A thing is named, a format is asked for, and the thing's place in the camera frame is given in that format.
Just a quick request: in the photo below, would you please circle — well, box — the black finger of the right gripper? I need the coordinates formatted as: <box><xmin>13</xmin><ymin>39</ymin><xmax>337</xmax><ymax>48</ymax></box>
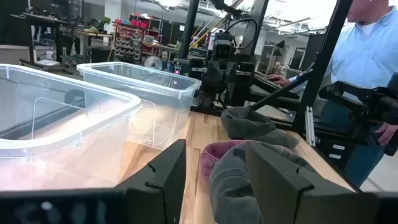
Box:
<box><xmin>205</xmin><ymin>59</ymin><xmax>228</xmax><ymax>94</ymax></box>
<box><xmin>228</xmin><ymin>62</ymin><xmax>255</xmax><ymax>106</ymax></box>

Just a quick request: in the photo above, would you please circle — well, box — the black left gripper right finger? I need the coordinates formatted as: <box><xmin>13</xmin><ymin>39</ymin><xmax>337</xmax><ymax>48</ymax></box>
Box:
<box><xmin>244</xmin><ymin>141</ymin><xmax>381</xmax><ymax>224</ymax></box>

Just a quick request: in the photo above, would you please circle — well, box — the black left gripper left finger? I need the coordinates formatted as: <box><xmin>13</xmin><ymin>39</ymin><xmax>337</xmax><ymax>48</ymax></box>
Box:
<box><xmin>114</xmin><ymin>138</ymin><xmax>187</xmax><ymax>224</ymax></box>

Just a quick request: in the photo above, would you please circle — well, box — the person's hand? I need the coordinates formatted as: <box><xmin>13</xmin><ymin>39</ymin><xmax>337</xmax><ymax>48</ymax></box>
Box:
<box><xmin>266</xmin><ymin>73</ymin><xmax>291</xmax><ymax>88</ymax></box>
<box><xmin>374</xmin><ymin>121</ymin><xmax>398</xmax><ymax>147</ymax></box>

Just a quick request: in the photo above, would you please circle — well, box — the dark grey cap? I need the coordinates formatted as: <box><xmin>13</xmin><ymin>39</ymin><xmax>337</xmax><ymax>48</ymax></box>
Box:
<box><xmin>220</xmin><ymin>106</ymin><xmax>300</xmax><ymax>149</ymax></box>

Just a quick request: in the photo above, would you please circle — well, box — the small white fan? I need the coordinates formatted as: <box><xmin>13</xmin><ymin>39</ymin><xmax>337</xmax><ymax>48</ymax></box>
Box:
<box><xmin>142</xmin><ymin>55</ymin><xmax>164</xmax><ymax>72</ymax></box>

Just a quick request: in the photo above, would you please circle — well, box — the small clear plastic bin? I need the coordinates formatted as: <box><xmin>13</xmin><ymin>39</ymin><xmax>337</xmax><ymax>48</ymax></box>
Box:
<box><xmin>76</xmin><ymin>61</ymin><xmax>203</xmax><ymax>151</ymax></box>

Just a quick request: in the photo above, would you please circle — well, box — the black cabinet with labels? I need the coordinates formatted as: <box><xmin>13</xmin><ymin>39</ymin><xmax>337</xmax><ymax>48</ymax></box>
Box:
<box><xmin>312</xmin><ymin>132</ymin><xmax>357</xmax><ymax>177</ymax></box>

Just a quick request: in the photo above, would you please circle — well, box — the red parts bin shelf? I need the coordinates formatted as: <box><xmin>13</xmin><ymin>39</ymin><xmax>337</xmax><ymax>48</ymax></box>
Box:
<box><xmin>112</xmin><ymin>14</ymin><xmax>163</xmax><ymax>65</ymax></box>

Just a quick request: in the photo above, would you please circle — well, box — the large clear plastic bin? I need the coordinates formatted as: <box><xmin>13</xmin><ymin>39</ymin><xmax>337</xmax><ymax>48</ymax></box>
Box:
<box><xmin>0</xmin><ymin>63</ymin><xmax>142</xmax><ymax>191</ymax></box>

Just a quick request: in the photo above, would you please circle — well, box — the black hand-held device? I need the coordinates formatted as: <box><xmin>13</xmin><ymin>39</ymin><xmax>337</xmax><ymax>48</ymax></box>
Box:
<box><xmin>318</xmin><ymin>72</ymin><xmax>398</xmax><ymax>157</ymax></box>

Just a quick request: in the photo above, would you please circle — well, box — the wooden work table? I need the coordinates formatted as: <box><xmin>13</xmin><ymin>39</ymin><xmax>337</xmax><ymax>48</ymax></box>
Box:
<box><xmin>60</xmin><ymin>27</ymin><xmax>114</xmax><ymax>65</ymax></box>

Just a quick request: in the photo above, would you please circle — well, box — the person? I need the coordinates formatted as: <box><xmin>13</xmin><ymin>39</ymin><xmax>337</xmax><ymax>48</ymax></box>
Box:
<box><xmin>266</xmin><ymin>0</ymin><xmax>398</xmax><ymax>188</ymax></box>

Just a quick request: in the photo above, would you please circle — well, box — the dark workbench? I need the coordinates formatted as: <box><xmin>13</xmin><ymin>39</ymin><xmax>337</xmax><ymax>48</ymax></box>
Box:
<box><xmin>0</xmin><ymin>11</ymin><xmax>65</xmax><ymax>68</ymax></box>

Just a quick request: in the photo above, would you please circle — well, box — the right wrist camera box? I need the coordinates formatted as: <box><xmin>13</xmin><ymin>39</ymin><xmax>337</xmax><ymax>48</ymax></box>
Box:
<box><xmin>212</xmin><ymin>30</ymin><xmax>236</xmax><ymax>60</ymax></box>

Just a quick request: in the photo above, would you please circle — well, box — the black diagonal frame brace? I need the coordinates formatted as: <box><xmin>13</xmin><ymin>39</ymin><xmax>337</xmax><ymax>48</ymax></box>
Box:
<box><xmin>249</xmin><ymin>68</ymin><xmax>315</xmax><ymax>112</ymax></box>

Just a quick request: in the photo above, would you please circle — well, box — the black upright frame post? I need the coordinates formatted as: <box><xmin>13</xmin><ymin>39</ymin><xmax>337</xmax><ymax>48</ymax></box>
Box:
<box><xmin>178</xmin><ymin>0</ymin><xmax>200</xmax><ymax>60</ymax></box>

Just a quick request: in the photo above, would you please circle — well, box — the black looped cable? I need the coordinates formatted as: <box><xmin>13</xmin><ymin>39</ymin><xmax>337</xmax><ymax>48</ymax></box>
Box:
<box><xmin>223</xmin><ymin>17</ymin><xmax>259</xmax><ymax>50</ymax></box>

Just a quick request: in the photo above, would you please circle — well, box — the white metal bracket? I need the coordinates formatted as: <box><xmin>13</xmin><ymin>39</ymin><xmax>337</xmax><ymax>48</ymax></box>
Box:
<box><xmin>304</xmin><ymin>105</ymin><xmax>317</xmax><ymax>147</ymax></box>

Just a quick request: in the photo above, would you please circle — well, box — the black slanted frame post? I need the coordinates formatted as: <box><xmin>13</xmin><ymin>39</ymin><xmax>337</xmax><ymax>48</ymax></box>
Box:
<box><xmin>292</xmin><ymin>0</ymin><xmax>354</xmax><ymax>135</ymax></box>

